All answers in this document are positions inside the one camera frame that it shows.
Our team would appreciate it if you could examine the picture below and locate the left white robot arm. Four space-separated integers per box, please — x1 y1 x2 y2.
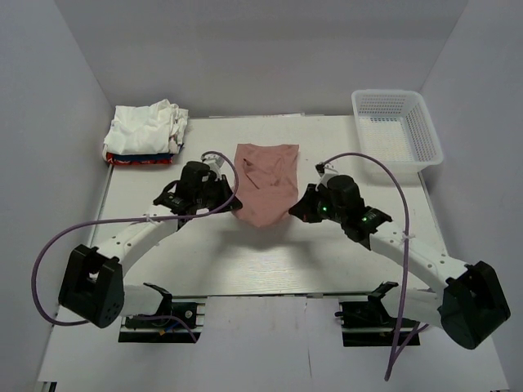
58 154 242 328

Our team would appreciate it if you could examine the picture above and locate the white t-shirt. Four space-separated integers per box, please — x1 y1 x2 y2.
103 99 189 155

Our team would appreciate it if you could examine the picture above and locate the red blue folded shirt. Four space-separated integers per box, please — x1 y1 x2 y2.
102 144 177 166

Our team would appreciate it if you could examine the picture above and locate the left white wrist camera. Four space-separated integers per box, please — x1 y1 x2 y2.
201 153 225 178

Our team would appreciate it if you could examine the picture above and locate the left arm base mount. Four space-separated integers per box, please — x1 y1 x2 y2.
118 297 207 344

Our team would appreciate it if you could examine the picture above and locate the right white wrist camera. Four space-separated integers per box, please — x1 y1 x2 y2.
315 163 340 187

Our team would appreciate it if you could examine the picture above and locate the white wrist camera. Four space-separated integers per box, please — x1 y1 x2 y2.
201 153 225 178
315 163 340 187

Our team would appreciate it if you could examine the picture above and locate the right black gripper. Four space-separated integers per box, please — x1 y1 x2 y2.
290 184 346 224

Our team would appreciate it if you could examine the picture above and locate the pink t-shirt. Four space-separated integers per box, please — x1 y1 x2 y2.
234 144 299 228

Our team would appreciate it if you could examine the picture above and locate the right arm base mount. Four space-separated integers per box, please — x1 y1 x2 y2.
334 301 396 348

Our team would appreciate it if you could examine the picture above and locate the white plastic mesh basket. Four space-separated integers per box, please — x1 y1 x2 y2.
351 89 444 176

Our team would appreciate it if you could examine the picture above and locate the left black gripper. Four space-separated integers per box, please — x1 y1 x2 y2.
194 174 243 214

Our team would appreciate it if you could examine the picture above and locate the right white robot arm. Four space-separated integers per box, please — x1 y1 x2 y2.
288 175 511 350

